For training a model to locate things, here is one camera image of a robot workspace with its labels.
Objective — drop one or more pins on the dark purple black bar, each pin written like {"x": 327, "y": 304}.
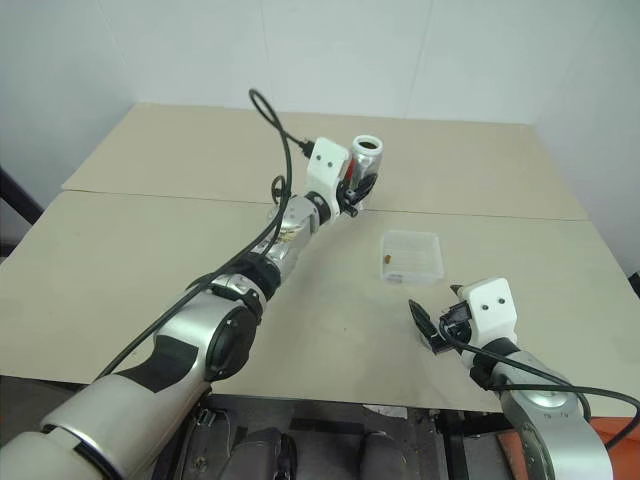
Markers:
{"x": 15, "y": 190}

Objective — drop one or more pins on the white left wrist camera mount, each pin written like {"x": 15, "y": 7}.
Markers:
{"x": 325, "y": 160}

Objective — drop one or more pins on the red black object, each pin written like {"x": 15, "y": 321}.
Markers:
{"x": 636, "y": 282}

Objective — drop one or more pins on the clear plastic square container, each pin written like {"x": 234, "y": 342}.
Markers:
{"x": 415, "y": 250}

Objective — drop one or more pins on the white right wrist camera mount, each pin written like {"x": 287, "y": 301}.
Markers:
{"x": 492, "y": 310}

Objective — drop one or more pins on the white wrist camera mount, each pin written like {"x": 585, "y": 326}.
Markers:
{"x": 325, "y": 160}
{"x": 492, "y": 310}

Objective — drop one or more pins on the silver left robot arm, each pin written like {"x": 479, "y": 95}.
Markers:
{"x": 190, "y": 325}

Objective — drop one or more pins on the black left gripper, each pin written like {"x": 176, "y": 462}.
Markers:
{"x": 347, "y": 197}

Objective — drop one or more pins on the dark rounded shape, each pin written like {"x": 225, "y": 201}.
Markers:
{"x": 382, "y": 457}

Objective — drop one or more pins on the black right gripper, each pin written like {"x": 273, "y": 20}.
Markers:
{"x": 457, "y": 317}

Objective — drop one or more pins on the white crumpled scrap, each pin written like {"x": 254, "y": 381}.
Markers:
{"x": 387, "y": 410}

